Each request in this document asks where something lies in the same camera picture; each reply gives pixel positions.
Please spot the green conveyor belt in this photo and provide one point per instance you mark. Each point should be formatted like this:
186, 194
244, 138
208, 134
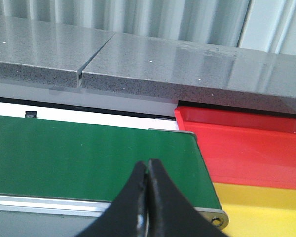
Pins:
88, 158

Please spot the yellow plastic tray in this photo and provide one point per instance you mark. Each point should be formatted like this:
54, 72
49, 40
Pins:
258, 211

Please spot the small black block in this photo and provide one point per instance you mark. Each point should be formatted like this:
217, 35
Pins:
31, 114

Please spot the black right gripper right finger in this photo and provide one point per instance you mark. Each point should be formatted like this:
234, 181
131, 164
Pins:
170, 213

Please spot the aluminium conveyor frame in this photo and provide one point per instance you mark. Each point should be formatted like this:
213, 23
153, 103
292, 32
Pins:
64, 205

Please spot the red plastic tray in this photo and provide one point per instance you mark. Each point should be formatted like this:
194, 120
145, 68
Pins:
243, 148

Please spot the grey stone ledge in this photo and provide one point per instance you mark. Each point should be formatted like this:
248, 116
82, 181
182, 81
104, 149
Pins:
64, 64

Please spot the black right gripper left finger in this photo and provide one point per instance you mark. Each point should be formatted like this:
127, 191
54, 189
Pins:
126, 215

